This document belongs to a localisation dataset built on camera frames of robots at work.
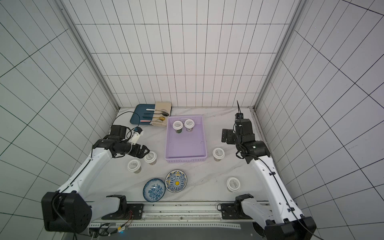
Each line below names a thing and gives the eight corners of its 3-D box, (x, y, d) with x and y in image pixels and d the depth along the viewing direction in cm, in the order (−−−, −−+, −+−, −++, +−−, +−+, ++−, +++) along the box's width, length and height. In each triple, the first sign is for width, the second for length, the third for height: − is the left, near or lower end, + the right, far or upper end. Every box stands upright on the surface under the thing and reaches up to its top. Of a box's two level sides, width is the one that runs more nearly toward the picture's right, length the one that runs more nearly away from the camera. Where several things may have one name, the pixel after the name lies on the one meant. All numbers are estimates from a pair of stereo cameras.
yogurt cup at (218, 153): (212, 161, 90) (213, 157, 86) (212, 152, 95) (212, 147, 90) (224, 161, 90) (225, 157, 86) (222, 152, 95) (224, 147, 90)
